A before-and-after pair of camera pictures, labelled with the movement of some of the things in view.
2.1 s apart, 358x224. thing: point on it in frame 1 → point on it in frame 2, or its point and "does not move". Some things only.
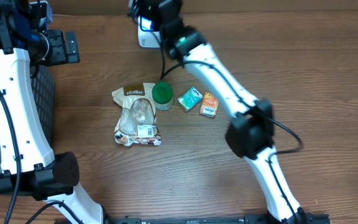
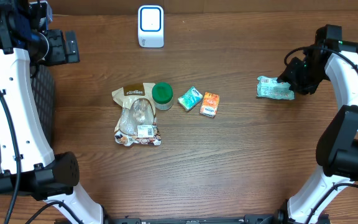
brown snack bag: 137,123 does not move
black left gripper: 60,58 does not move
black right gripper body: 156,27 → 307,76
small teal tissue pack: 190,99 does not move
